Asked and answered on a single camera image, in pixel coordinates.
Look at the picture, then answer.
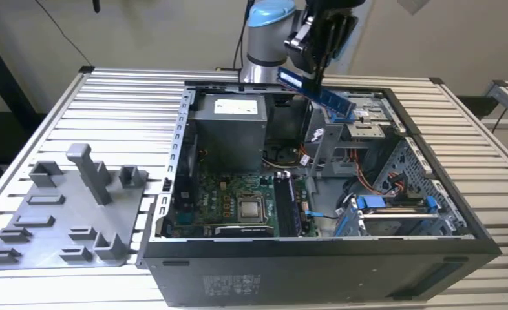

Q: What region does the CPU socket metal cover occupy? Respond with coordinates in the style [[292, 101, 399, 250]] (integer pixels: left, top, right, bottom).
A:
[[234, 193, 269, 224]]

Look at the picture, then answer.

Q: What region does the orange wire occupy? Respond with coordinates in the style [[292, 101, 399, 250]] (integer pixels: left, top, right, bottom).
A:
[[353, 147, 404, 196]]

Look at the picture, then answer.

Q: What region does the black graphics card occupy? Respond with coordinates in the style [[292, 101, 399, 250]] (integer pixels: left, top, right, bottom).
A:
[[213, 225, 276, 238]]

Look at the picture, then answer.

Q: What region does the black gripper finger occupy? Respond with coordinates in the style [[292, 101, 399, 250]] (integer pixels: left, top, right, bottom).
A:
[[333, 14, 361, 61], [284, 9, 337, 94]]

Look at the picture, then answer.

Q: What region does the grey metal drive cage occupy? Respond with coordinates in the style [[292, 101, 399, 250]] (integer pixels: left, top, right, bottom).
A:
[[302, 92, 405, 178]]

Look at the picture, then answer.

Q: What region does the black slanted frame bar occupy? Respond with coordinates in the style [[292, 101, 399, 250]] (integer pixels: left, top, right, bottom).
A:
[[0, 21, 38, 116]]

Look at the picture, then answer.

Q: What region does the silver CPU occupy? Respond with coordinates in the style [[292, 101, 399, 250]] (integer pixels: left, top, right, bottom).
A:
[[239, 201, 264, 222]]

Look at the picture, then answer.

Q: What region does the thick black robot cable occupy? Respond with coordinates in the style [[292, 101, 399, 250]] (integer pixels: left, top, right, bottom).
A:
[[233, 0, 256, 70]]

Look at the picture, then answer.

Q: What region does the green motherboard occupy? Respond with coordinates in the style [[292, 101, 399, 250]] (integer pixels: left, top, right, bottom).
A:
[[167, 172, 322, 238]]

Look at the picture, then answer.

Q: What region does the black wire with blue plug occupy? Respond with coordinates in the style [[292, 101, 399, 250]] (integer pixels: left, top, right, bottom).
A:
[[305, 209, 349, 220]]

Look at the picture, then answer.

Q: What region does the blue disk carrier with disk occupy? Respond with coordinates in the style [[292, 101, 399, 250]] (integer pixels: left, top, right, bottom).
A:
[[334, 193, 453, 238]]

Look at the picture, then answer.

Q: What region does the black open PC case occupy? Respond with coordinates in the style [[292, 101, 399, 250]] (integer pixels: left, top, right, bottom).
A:
[[135, 79, 503, 307]]

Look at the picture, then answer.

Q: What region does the grey power supply unit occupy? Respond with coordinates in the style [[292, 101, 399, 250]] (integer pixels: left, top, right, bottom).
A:
[[189, 94, 269, 174]]

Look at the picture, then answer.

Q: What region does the thin black wall cable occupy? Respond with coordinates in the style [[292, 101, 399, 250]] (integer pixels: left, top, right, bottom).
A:
[[35, 0, 94, 68]]

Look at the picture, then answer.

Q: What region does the blue green RAM stick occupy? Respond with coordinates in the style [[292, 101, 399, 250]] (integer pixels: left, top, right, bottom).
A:
[[277, 67, 357, 118]]

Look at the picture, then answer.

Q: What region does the grey plastic parts rack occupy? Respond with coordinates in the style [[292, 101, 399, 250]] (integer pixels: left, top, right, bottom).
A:
[[0, 144, 151, 271]]

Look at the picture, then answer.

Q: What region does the yellow black wire bundle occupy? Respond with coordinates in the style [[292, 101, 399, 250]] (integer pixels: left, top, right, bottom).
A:
[[261, 145, 310, 169]]

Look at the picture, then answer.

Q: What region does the blue plastic drive carrier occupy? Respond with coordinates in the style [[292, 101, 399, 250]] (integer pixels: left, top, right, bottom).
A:
[[328, 93, 356, 125]]

